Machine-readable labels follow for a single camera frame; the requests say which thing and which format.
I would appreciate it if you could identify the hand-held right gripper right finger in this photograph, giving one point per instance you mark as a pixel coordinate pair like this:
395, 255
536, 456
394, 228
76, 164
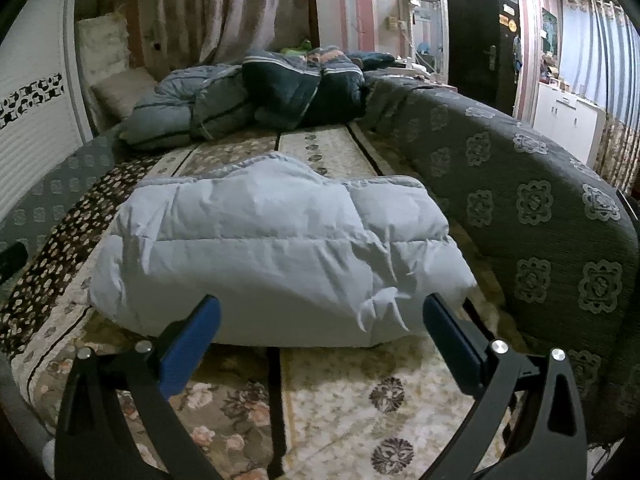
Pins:
450, 345

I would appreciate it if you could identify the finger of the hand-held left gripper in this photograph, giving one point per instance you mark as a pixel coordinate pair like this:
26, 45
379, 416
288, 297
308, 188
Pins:
12, 260

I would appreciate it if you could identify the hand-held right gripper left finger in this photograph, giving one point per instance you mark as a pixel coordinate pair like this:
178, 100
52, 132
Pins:
187, 345

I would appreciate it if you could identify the light blue down jacket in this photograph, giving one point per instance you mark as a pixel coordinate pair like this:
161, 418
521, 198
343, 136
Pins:
275, 250

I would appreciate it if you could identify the dark floral blanket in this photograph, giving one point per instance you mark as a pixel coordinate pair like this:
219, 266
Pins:
55, 185

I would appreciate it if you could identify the floral bed blanket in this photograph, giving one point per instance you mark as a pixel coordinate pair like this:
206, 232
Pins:
340, 410

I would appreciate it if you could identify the plain grey cloth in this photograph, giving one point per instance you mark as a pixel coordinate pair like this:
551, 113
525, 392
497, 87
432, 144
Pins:
20, 410

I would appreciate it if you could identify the grey patterned bed side cushion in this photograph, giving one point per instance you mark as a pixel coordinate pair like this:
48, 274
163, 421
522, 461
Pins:
525, 185

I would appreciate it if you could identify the beige pillow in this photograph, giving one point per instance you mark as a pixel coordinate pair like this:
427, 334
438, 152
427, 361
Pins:
125, 90

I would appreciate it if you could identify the grey-blue folded quilt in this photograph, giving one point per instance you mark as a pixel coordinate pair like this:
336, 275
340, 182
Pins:
165, 110

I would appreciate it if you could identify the white fluffy pillow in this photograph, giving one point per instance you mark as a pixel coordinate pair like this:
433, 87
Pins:
102, 45

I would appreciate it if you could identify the white cabinet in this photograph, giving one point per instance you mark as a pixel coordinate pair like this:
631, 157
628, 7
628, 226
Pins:
565, 115

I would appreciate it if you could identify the dark blue striped quilt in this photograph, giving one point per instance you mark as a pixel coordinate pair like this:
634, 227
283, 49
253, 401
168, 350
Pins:
290, 90

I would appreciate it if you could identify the green soft item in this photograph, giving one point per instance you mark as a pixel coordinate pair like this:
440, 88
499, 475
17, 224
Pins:
295, 50

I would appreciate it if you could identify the black door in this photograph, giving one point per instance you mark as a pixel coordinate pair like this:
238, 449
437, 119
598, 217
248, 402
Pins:
475, 25

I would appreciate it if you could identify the white framed mirror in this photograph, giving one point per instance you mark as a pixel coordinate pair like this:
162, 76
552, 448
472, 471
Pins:
425, 20

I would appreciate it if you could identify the beige patterned curtain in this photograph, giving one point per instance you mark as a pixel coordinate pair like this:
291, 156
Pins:
225, 10

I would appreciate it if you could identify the blue window curtain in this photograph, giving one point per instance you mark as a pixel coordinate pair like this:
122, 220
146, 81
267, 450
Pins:
595, 45

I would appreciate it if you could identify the small green wall picture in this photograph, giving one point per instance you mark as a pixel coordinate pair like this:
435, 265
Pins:
550, 30

